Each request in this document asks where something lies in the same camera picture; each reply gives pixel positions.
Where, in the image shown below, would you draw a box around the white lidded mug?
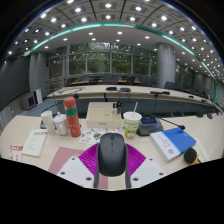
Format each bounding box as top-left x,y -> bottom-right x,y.
53,111 -> 70,137

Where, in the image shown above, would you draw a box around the printed drink cup with straw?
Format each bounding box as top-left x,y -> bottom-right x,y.
122,101 -> 143,140

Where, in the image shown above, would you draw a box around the black microphone with orange ring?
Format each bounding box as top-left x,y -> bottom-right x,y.
183,146 -> 202,166

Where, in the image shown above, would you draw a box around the pale booklet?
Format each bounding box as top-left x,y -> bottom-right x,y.
191,136 -> 212,164

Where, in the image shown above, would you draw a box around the pink printed mouse pad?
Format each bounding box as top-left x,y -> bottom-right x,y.
47,146 -> 109,190

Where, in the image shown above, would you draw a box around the colourful sticker sheet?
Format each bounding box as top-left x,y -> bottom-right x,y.
78,127 -> 126,145

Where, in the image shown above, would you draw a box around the dark grey computer mouse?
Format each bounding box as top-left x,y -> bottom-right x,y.
96,132 -> 129,178

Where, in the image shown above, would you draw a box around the red and white leaflet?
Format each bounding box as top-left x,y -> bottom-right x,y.
8,143 -> 25,163

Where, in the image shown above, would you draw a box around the beige cardboard box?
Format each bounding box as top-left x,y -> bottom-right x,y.
85,101 -> 123,130

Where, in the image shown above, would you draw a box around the red bottle with green band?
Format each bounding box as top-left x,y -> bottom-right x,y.
63,96 -> 82,138

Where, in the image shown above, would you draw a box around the blue and white book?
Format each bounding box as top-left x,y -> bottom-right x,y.
149,126 -> 197,163

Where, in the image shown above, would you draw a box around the dark office chairs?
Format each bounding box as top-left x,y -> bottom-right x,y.
66,73 -> 209,98

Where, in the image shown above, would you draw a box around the black conference microphone unit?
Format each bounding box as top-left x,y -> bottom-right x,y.
136,114 -> 186,137

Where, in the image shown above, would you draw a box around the ceiling lights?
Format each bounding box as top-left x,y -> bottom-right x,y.
6,0 -> 224,73

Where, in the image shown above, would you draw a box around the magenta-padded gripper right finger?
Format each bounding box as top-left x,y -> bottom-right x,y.
124,143 -> 167,190

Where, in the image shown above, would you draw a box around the white leaflet with red header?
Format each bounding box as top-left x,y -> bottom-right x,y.
21,128 -> 49,158

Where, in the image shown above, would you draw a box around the long curved conference desk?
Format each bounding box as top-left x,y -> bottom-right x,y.
46,84 -> 224,118

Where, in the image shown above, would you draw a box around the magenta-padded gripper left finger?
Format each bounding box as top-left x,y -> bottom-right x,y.
56,143 -> 101,190

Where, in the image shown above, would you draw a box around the white paper cup stack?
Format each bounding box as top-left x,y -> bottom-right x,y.
40,110 -> 57,136

